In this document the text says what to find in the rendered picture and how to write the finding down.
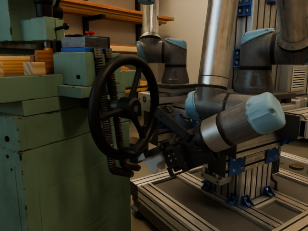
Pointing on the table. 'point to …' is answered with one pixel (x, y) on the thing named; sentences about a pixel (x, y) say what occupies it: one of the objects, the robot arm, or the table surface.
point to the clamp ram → (57, 46)
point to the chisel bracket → (41, 30)
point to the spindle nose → (44, 8)
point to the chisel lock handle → (62, 27)
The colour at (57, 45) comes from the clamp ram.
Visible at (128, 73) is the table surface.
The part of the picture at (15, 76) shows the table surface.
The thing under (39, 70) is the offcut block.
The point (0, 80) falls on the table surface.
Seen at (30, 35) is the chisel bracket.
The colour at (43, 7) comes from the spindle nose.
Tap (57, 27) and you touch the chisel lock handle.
